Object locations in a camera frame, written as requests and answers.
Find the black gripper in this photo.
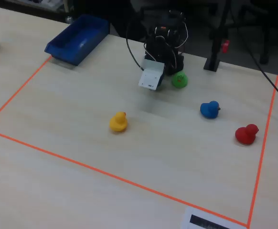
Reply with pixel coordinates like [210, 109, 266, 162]
[149, 69, 166, 93]

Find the red rubber duck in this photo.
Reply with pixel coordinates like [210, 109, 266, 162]
[235, 124, 259, 146]

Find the green rubber duck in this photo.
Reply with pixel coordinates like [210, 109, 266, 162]
[171, 71, 189, 89]

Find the blue rubber duck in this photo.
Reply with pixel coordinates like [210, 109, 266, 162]
[200, 100, 221, 119]

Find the yellow rubber duck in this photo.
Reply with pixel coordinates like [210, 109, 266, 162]
[109, 111, 128, 133]

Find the blue plastic box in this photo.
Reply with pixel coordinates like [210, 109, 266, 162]
[44, 14, 110, 67]

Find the red clamp knob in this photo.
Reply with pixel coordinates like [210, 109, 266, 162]
[221, 40, 231, 53]

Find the black office chair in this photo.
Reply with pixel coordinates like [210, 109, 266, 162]
[234, 0, 278, 65]

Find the orange tape strip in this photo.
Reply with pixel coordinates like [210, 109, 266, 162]
[0, 56, 53, 127]
[246, 75, 278, 229]
[0, 128, 249, 227]

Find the white paper label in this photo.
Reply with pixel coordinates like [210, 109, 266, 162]
[180, 206, 248, 229]

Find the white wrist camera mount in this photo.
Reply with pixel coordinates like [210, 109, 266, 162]
[138, 59, 165, 91]

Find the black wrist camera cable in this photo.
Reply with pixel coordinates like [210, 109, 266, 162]
[125, 14, 146, 72]

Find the black camera stand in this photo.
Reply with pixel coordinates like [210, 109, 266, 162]
[203, 0, 233, 72]

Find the long black cable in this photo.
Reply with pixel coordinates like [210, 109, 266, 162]
[229, 0, 278, 108]

